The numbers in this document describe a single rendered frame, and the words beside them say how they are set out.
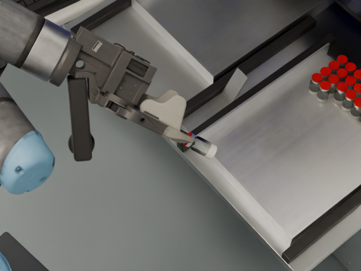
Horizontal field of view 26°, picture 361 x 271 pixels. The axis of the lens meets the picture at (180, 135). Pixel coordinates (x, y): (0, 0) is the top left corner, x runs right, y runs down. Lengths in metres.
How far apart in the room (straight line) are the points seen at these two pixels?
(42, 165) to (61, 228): 1.38
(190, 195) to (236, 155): 0.95
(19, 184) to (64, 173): 1.45
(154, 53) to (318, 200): 0.44
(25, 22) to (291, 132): 0.64
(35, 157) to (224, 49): 0.69
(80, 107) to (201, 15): 0.63
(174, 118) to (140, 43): 0.55
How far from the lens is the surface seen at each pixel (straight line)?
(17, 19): 1.03
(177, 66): 1.56
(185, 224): 2.35
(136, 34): 1.61
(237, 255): 2.32
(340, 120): 1.52
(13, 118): 1.02
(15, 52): 1.03
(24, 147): 0.99
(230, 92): 1.51
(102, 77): 1.06
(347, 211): 1.41
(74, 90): 1.05
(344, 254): 2.20
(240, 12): 1.65
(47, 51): 1.02
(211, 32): 1.61
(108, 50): 1.05
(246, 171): 1.44
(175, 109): 1.07
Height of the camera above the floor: 2.15
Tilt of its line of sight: 60 degrees down
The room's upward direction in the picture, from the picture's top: straight up
